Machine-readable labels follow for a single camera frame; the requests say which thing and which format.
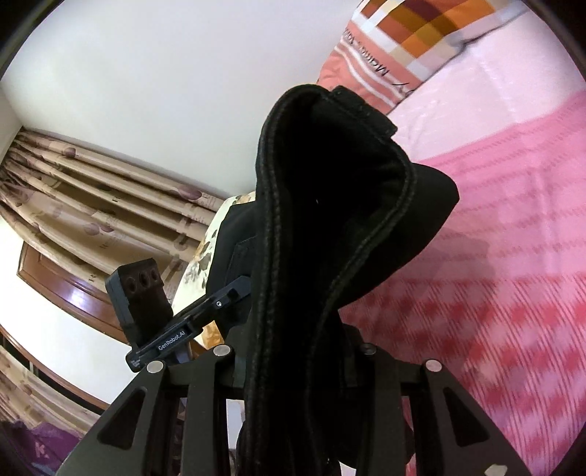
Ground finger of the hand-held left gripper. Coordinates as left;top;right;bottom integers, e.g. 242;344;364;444
200;275;253;328

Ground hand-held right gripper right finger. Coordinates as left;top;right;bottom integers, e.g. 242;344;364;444
343;325;534;476

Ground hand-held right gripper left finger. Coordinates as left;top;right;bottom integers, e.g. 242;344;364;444
55;327;248;476

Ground black pants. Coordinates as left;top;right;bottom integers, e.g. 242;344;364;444
205;83;460;476

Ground floral pillow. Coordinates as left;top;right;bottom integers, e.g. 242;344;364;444
171;192;257;362

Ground beige patterned curtain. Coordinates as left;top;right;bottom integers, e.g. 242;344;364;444
0;129;230;435

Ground purple cloth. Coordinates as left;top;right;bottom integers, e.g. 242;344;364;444
0;419;83;476

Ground pink checkered bed sheet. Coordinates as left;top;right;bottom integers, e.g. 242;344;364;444
339;21;586;476

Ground orange checkered pillow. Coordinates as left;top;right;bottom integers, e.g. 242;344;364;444
316;0;536;115

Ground wooden window frame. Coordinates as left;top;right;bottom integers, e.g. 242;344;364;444
0;242;133;413

